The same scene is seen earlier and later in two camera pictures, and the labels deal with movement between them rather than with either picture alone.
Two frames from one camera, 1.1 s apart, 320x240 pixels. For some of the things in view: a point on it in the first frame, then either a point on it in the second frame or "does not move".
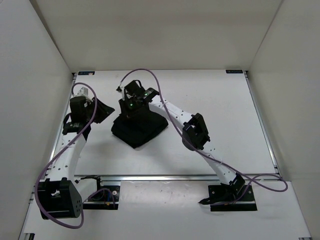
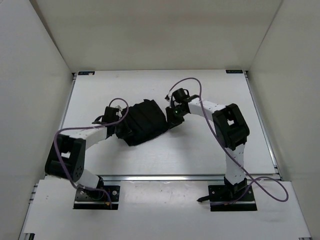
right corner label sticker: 234,71 does not move
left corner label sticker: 88,73 does not move
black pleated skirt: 135,129 does not move
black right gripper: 125,110 to 172,121
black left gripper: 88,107 to 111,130
